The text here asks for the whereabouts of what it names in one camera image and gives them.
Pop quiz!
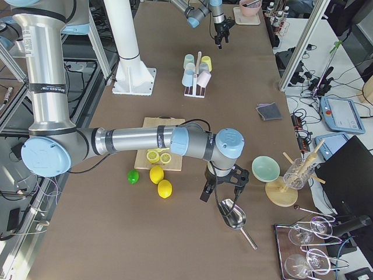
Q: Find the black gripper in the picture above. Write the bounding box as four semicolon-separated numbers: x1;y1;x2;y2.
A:
214;17;235;49
200;163;249;202

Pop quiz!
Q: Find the green plastic cup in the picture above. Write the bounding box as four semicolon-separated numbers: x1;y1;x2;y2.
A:
183;54;195;69

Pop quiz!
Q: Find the pink plastic cup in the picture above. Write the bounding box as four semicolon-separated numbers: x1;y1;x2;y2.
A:
197;71;212;88

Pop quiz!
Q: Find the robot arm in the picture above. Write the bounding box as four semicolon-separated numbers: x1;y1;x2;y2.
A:
10;1;248;201
170;0;235;49

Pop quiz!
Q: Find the yellow plastic cup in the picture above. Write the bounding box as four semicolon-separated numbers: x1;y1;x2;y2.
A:
201;55;212;72

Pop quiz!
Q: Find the grey translucent cup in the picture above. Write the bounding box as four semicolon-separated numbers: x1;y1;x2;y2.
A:
199;62;210;74

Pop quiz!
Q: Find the cream plastic cup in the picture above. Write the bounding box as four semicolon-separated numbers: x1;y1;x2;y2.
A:
185;62;195;72

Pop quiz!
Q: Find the blue plastic cup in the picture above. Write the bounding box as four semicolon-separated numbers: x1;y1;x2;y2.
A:
182;69;194;87

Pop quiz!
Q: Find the cream tray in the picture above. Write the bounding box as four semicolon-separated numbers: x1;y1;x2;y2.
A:
233;7;261;26

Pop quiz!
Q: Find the metal scoop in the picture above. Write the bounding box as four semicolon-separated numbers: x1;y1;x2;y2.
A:
218;198;258;250

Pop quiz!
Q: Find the pink bowl with ice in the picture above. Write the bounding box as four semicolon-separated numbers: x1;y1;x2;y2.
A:
239;0;262;17

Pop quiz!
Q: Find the green bowl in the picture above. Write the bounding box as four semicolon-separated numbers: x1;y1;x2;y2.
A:
252;156;280;183

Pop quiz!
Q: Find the wooden mug tree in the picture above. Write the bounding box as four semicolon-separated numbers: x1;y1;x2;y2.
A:
265;140;326;207

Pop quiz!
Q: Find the yellow lemon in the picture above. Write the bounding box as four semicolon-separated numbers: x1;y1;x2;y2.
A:
149;166;164;184
157;179;173;198

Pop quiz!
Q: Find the lemon slice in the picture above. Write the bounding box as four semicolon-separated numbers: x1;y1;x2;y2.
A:
160;152;172;165
146;150;160;163

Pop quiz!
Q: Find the glass mug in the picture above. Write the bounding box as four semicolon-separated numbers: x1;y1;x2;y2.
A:
283;158;315;190

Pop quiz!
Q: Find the wooden cutting board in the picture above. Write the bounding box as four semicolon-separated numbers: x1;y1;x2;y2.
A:
134;117;185;171

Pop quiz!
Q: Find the grey folded cloth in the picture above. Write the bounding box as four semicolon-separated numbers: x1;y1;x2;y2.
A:
256;102;283;121

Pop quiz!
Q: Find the green lime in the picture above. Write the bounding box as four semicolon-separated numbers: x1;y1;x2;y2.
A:
127;169;139;184

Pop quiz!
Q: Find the wine glass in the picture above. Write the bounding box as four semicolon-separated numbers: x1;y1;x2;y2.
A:
288;216;332;246
284;248;331;279

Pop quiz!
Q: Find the blue teach pendant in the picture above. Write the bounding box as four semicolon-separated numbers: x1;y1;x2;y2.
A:
315;132;350;160
320;96;365;134

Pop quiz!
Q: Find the white wire cup holder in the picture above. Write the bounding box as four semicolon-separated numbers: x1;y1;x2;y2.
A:
184;51;206;98

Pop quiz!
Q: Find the aluminium frame post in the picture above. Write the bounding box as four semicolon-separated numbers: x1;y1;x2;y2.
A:
279;0;330;93

